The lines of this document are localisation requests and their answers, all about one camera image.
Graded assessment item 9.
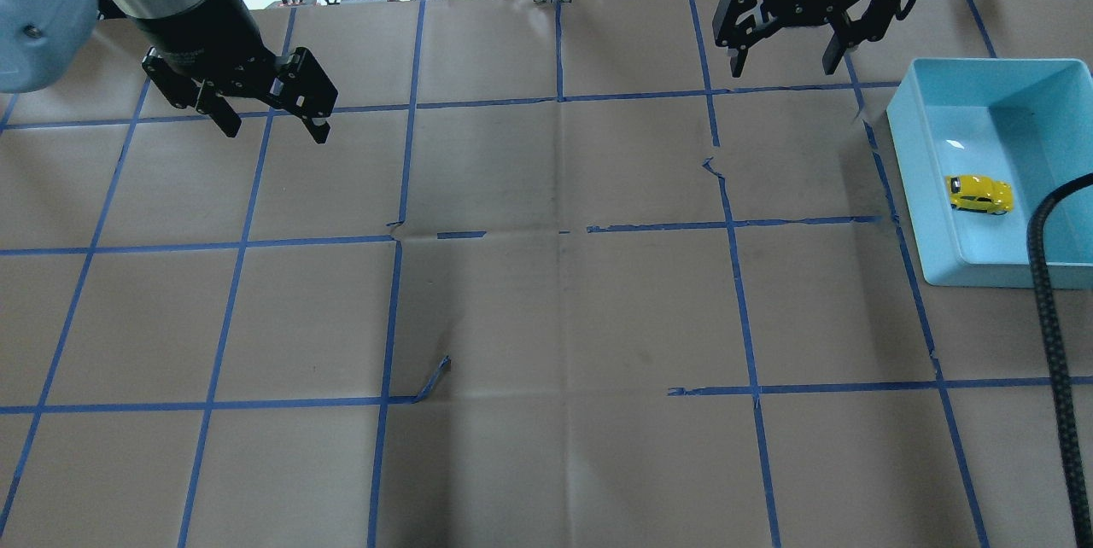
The brown paper table cover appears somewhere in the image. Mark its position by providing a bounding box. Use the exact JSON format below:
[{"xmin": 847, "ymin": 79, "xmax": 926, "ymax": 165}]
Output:
[{"xmin": 3, "ymin": 0, "xmax": 1090, "ymax": 547}]

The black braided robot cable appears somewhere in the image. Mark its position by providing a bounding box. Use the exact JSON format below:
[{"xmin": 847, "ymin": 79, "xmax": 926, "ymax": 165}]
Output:
[{"xmin": 1027, "ymin": 174, "xmax": 1093, "ymax": 548}]

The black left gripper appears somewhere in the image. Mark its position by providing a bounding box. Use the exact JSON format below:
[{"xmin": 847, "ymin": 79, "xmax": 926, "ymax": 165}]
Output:
[{"xmin": 141, "ymin": 0, "xmax": 338, "ymax": 144}]

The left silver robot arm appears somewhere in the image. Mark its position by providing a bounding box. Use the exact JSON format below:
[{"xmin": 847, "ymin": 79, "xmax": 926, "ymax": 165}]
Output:
[{"xmin": 1, "ymin": 0, "xmax": 338, "ymax": 144}]

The light blue plastic bin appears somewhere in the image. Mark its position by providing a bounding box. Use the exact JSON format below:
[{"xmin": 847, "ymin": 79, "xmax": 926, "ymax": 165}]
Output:
[{"xmin": 888, "ymin": 58, "xmax": 1092, "ymax": 288}]

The yellow beetle toy car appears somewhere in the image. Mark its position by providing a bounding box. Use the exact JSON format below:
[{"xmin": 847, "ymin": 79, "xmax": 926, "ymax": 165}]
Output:
[{"xmin": 944, "ymin": 174, "xmax": 1014, "ymax": 215}]

